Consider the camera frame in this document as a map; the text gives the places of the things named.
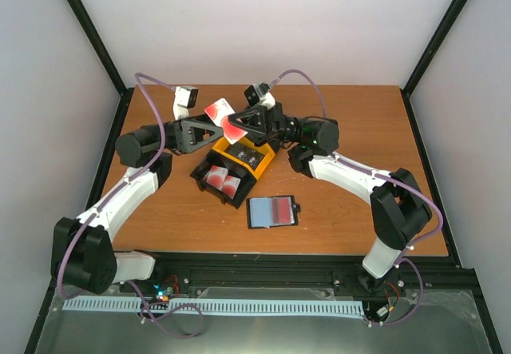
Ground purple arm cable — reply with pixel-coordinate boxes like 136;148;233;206
269;68;445;327
57;72;205;337

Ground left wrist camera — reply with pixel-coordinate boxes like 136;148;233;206
172;86;199;120

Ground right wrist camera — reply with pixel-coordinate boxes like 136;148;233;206
244;82;275;109

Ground yellow bin with black cards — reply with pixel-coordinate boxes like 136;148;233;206
212;137;279;181

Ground black card holder wallet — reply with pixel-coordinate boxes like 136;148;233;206
246;195;301;229

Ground red white card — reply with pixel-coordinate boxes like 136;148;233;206
271;197;295;226
204;97;247;145

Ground black frame post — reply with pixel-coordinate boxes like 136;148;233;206
50;0;129;96
402;0;486;96

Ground black bin with red cards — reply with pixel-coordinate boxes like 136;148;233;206
190;150;257;209

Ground black frame post left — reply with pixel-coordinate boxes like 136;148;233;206
50;0;129;96

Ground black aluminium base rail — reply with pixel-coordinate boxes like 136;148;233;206
124;252;480;299

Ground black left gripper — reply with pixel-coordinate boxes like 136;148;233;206
144;112;230;153

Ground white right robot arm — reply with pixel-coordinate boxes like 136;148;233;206
228;104;432;280

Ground black vip cards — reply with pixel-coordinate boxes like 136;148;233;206
235;148;263;169

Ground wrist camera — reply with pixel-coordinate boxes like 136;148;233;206
244;82;275;109
172;86;199;120

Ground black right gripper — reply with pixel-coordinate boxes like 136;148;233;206
225;103;305;149

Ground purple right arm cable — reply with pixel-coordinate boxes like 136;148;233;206
269;68;445;327

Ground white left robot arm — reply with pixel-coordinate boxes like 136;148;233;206
51;114;223;300

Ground light blue cable duct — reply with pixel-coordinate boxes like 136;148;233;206
62;296;364;319

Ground black frame post right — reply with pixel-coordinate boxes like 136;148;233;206
402;0;486;96

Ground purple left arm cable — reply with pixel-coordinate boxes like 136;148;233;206
57;72;205;337

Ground red white credit cards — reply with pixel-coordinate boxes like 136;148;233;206
204;165;241;199

